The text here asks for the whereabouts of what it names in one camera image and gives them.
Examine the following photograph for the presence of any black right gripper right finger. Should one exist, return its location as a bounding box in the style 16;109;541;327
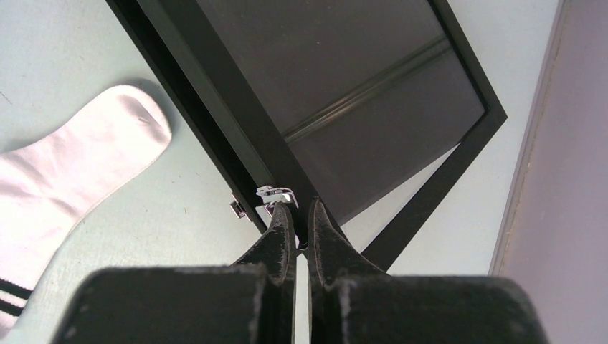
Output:
308;198;548;343

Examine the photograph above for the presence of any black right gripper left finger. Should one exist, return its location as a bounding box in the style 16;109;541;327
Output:
52;203;296;343

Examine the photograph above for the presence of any black display case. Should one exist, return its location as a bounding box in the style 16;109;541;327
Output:
109;1;507;270

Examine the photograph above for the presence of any white sock with black stripes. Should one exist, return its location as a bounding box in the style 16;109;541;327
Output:
1;85;172;335

